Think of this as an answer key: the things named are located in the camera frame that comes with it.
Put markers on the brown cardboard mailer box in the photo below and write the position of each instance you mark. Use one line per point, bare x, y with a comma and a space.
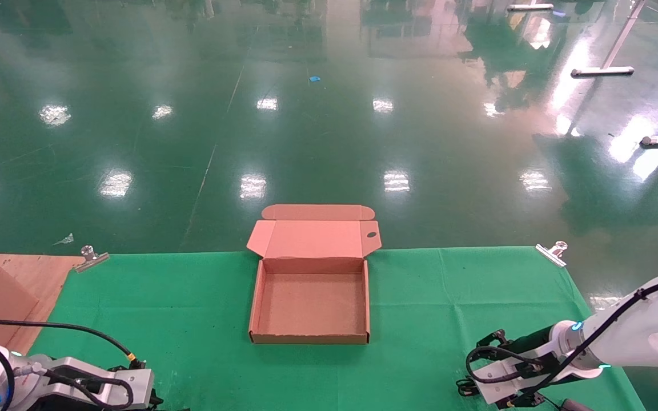
312, 308

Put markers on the green tablecloth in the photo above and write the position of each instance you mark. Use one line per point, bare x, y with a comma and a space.
432, 319

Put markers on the silver binder clip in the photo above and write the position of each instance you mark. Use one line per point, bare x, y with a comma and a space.
550, 255
92, 260

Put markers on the white table foot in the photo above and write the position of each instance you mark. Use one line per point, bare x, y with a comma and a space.
529, 7

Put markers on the white desk with T-legs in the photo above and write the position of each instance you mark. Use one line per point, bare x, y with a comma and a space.
603, 71

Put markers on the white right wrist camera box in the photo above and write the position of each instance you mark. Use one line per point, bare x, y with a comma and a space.
497, 388

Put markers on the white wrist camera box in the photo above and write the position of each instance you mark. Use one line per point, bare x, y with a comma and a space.
135, 385
497, 388

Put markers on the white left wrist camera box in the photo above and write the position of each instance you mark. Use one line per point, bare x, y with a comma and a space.
135, 385

